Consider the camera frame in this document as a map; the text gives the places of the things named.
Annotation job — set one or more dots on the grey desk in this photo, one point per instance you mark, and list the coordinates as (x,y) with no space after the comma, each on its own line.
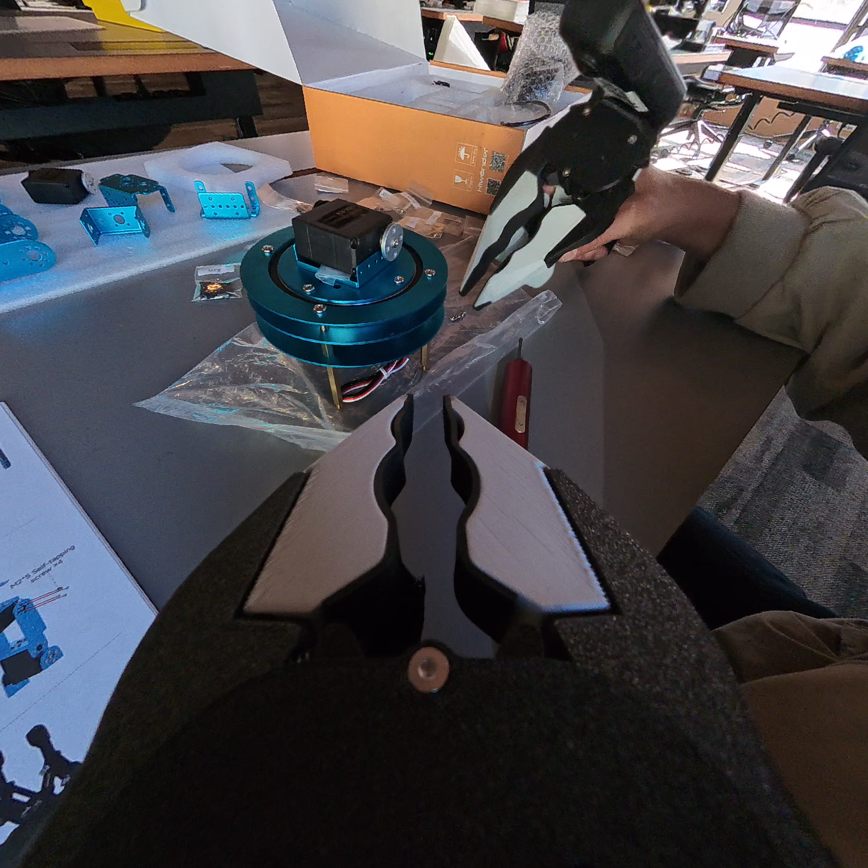
(610,380)

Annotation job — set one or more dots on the white instruction booklet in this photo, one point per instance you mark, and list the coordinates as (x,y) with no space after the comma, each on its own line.
(61,542)

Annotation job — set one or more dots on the orange cardboard box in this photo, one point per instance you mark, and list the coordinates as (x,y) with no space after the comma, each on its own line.
(393,142)

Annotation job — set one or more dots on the pile of small screw bags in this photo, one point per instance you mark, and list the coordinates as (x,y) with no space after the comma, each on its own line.
(407,203)

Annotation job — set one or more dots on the clear plastic bag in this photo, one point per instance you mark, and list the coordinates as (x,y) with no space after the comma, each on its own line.
(224,386)

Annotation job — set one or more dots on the white foam sheet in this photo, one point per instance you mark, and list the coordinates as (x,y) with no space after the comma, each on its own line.
(135,258)

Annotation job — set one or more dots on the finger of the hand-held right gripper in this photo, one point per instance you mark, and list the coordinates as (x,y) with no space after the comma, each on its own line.
(505,203)
(536,258)

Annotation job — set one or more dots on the person's right hand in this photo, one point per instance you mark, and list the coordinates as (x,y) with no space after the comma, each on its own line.
(678,210)

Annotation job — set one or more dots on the long perforated blue bracket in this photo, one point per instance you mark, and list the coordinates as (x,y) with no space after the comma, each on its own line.
(224,203)

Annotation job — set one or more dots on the bubble wrap bundle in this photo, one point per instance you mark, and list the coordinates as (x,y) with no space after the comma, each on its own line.
(536,61)

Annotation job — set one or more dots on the white foam frame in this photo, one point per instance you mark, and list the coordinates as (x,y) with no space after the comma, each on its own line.
(169,169)

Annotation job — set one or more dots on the black servo motor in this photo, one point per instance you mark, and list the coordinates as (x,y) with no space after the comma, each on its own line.
(332,234)
(54,186)

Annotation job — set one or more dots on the person's tan jacket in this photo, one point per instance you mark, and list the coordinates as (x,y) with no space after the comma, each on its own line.
(814,712)

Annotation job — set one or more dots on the blue round robot arm base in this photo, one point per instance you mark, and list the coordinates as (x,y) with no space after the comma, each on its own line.
(325,325)

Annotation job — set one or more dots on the blue U-shaped bracket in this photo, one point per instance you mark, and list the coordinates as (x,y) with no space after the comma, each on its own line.
(27,261)
(13,220)

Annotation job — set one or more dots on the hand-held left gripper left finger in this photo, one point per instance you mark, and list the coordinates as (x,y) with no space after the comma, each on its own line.
(325,529)

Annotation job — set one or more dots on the person's dark trousers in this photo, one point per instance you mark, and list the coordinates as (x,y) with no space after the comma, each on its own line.
(732,569)

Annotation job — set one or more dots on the yellow plastic bin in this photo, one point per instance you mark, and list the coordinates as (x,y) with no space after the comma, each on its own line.
(122,12)

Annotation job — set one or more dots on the small blue bracket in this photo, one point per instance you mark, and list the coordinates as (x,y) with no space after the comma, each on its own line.
(112,227)

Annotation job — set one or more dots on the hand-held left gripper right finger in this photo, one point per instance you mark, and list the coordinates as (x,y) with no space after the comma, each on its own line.
(536,536)

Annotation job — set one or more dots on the wooden edged desk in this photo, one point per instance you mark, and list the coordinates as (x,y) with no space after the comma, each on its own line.
(793,85)
(102,64)

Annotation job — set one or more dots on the red pen screwdriver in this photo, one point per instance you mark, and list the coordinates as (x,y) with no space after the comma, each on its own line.
(515,393)

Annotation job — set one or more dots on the wide perforated blue bracket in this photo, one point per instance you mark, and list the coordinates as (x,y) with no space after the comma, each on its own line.
(125,186)

